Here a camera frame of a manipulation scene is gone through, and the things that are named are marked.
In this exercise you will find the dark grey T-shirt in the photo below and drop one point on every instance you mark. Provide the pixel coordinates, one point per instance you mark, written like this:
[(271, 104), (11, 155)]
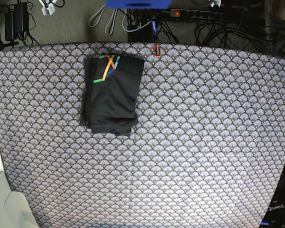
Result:
[(112, 84)]

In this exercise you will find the red table clamp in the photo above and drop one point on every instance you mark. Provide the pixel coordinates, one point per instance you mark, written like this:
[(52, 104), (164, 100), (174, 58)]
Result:
[(157, 50)]

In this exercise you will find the black power adapter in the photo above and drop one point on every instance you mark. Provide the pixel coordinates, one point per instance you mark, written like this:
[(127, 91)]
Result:
[(16, 22)]

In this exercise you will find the black power strip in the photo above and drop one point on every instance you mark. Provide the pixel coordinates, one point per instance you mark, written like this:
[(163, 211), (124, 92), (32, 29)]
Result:
[(195, 14)]

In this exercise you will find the fan-patterned table cloth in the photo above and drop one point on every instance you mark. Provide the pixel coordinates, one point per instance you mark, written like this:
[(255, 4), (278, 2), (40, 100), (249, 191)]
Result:
[(208, 150)]

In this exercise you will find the white plastic bin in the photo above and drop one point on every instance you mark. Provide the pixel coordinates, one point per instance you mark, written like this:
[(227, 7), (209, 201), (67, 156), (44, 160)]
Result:
[(14, 208)]

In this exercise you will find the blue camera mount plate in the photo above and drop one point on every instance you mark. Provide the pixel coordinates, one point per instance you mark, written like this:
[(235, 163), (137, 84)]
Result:
[(138, 4)]

